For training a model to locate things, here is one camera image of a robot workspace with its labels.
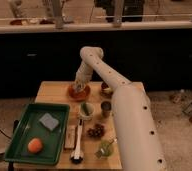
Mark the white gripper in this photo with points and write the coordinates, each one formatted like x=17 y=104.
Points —
x=83 y=76

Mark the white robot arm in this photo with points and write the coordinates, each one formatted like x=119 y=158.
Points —
x=137 y=137

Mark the red bowl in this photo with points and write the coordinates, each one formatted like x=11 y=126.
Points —
x=78 y=92

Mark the banana piece in bowl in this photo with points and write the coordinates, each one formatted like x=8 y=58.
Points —
x=108 y=90

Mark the dark brown wooden bowl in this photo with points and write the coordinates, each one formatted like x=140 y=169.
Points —
x=104 y=85

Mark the grey folded towel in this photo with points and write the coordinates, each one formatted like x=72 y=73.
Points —
x=49 y=122

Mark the white cup with cucumber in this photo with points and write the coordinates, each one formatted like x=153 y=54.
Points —
x=86 y=111

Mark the metal cup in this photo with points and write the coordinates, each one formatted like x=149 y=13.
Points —
x=106 y=109

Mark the bunch of dark grapes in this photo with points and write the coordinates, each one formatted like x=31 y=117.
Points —
x=97 y=131

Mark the small wooden block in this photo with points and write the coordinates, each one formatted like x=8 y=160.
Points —
x=70 y=137

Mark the green plastic tray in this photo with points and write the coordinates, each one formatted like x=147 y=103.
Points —
x=30 y=127

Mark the orange fruit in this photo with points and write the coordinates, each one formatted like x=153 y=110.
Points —
x=35 y=145

